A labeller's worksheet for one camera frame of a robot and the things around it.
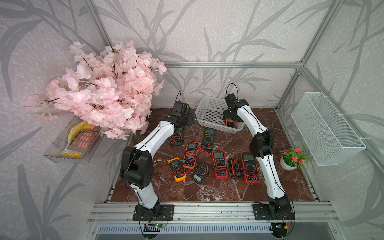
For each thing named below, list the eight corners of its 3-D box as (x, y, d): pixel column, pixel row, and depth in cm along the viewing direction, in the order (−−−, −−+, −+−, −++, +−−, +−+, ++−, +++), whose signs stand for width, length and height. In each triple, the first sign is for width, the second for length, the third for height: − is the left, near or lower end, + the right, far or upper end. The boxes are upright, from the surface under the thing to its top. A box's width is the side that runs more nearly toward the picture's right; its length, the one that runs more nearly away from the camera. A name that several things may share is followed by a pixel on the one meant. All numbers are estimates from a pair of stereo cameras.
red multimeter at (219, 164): (213, 179, 86) (214, 176, 82) (212, 154, 96) (212, 150, 92) (227, 179, 86) (228, 176, 82) (224, 154, 96) (225, 150, 92)
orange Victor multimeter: (181, 167, 90) (181, 165, 87) (187, 144, 101) (186, 141, 98) (195, 169, 90) (195, 166, 86) (199, 145, 100) (199, 142, 97)
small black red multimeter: (230, 178, 86) (231, 175, 83) (227, 160, 94) (228, 157, 91) (242, 178, 86) (243, 175, 83) (239, 160, 94) (240, 157, 91)
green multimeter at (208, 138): (200, 147, 100) (200, 145, 97) (204, 129, 110) (205, 127, 107) (212, 150, 99) (213, 147, 96) (216, 131, 109) (216, 128, 106)
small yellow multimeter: (175, 183, 85) (174, 181, 81) (169, 163, 93) (167, 160, 89) (187, 178, 87) (186, 175, 83) (179, 159, 95) (178, 155, 91)
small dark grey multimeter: (191, 179, 86) (191, 176, 82) (201, 165, 91) (201, 161, 88) (202, 186, 83) (202, 184, 80) (211, 171, 89) (212, 168, 85)
